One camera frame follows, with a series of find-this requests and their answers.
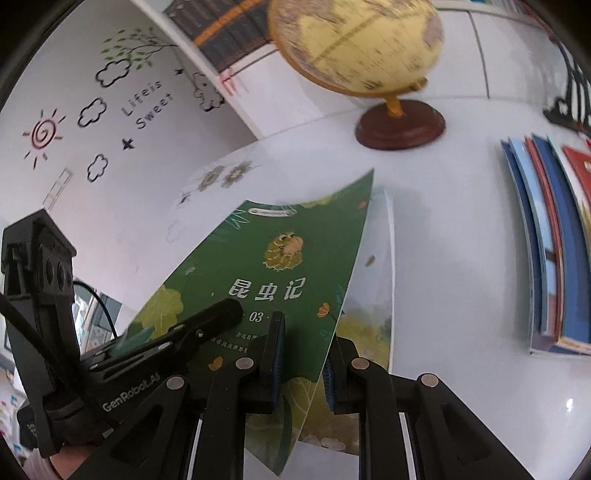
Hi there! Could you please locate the red spine book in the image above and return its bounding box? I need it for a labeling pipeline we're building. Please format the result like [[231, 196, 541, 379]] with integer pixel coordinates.
[[524, 135, 568, 341]]

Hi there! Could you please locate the yellow desk globe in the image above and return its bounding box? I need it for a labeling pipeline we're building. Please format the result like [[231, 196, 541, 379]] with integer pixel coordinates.
[[268, 0, 447, 151]]

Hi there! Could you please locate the blue spine book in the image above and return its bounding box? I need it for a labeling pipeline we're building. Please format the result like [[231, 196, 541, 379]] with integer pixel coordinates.
[[501, 136, 557, 357]]

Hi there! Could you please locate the red cover book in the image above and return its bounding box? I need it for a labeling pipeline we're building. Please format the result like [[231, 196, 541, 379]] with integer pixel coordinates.
[[560, 143, 591, 209]]

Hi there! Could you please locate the person's left forearm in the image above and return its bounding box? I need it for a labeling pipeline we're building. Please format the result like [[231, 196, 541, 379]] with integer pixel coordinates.
[[21, 442, 112, 480]]

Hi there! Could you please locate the green tree branch wall sticker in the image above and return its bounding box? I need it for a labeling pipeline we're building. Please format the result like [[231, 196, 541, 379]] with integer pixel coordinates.
[[100, 28, 179, 71]]

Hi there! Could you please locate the dark green insect book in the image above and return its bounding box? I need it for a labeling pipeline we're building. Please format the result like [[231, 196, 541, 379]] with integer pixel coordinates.
[[122, 168, 396, 477]]

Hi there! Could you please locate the red sun wall sticker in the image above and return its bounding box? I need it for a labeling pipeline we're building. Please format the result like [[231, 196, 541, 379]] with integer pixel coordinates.
[[23, 108, 66, 171]]

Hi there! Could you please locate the ladder outline wall sticker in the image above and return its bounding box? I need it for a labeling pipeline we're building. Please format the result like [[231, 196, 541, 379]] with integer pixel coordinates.
[[43, 167, 74, 209]]

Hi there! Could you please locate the black lettering wall sticker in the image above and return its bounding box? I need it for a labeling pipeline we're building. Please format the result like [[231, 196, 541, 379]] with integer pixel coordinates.
[[119, 79, 175, 133]]

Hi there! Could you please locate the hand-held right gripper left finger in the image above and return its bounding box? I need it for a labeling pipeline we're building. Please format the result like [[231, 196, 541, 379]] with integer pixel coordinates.
[[85, 311, 288, 480]]

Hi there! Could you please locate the thin black cable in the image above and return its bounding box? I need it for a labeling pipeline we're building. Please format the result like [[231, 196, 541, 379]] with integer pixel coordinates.
[[74, 281, 122, 334]]

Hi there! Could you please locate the black ornate metal stand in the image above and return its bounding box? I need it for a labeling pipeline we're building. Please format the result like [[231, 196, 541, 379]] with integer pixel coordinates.
[[544, 44, 591, 137]]

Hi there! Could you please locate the stack of colourful books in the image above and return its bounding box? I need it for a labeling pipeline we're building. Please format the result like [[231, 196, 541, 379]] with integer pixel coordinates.
[[531, 133, 591, 348]]

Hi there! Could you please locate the row of dark books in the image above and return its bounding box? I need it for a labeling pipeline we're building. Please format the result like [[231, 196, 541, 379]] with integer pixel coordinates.
[[165, 0, 279, 75]]

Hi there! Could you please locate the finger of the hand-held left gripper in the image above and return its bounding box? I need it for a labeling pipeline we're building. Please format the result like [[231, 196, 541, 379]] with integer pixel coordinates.
[[89, 298, 245, 371]]

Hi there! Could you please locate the white bookshelf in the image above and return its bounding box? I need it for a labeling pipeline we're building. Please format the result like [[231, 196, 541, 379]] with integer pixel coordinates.
[[130, 0, 555, 139]]

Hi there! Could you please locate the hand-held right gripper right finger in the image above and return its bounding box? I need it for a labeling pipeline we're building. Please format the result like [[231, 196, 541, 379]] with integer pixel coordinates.
[[322, 337, 536, 480]]

